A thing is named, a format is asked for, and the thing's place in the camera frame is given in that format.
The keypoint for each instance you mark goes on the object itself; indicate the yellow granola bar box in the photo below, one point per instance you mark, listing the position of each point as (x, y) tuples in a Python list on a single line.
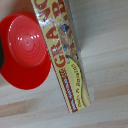
[(63, 50)]

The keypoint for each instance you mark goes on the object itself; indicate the red plastic bowl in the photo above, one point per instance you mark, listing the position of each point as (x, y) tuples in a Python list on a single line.
[(25, 50)]

